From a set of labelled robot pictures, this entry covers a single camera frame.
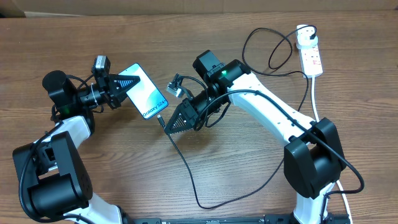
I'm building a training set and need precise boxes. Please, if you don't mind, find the blue Samsung Galaxy smartphone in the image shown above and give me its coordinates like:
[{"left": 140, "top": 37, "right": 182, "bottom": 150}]
[{"left": 119, "top": 63, "right": 169, "bottom": 119}]

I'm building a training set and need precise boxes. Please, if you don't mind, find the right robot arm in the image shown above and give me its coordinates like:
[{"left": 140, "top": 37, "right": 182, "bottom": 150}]
[{"left": 164, "top": 50, "right": 346, "bottom": 223}]

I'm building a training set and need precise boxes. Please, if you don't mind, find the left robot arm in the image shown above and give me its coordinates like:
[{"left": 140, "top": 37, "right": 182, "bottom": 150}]
[{"left": 12, "top": 70, "right": 141, "bottom": 223}]

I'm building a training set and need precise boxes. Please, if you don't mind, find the white charger plug adapter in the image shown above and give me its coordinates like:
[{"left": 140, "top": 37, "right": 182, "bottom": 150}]
[{"left": 296, "top": 27, "right": 318, "bottom": 50}]

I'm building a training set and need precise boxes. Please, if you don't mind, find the white power strip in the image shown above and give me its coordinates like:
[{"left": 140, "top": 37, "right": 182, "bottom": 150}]
[{"left": 295, "top": 24, "right": 323, "bottom": 78}]

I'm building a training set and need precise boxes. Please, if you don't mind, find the white power strip cord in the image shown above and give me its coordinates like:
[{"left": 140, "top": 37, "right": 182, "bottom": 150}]
[{"left": 310, "top": 75, "right": 354, "bottom": 224}]

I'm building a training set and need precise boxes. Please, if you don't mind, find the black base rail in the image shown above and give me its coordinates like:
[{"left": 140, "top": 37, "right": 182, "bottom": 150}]
[{"left": 124, "top": 213, "right": 352, "bottom": 224}]

